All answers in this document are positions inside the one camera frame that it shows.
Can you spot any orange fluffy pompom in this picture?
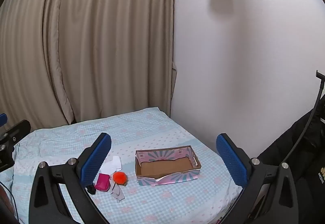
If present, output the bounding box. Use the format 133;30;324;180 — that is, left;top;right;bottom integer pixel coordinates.
112;171;128;185

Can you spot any black jacket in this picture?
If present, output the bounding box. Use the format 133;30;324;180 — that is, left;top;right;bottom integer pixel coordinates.
255;95;325;214

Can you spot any thin black cable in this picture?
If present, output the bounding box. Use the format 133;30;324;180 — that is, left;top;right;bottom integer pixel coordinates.
0;181;19;220

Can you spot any grey sock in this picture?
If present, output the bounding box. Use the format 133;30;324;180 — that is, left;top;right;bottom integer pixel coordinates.
110;181;125;201

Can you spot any black curved rod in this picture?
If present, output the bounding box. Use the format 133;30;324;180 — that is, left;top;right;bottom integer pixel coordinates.
286;70;325;165

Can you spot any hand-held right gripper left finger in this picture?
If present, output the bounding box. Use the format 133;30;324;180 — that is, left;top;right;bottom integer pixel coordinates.
29;133;112;224

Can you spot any light blue bow-print bedsheet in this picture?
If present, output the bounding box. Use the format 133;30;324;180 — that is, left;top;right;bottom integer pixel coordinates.
0;107;244;224

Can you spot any beige curtain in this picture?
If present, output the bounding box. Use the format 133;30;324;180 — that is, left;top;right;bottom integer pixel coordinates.
0;0;178;136

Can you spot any patterned cardboard box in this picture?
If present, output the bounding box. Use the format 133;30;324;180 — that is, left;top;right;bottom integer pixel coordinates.
134;145;202;186

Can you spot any white sock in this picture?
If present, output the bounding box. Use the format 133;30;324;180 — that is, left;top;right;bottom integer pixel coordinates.
100;155;123;175

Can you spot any pink pouch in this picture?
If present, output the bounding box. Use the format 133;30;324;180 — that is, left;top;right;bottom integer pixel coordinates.
95;173;111;191

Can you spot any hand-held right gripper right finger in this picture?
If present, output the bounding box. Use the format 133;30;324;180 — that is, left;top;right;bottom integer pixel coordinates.
216;133;304;224

